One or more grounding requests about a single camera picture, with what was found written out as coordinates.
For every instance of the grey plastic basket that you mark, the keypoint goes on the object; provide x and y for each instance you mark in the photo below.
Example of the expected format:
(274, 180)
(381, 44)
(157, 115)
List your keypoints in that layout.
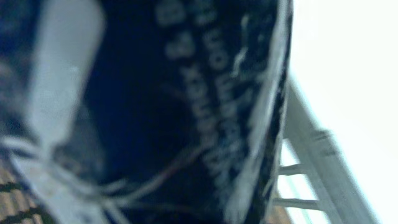
(301, 168)

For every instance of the blue tissue pack box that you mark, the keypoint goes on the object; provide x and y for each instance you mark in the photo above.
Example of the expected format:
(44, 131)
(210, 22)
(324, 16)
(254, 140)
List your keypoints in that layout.
(142, 111)

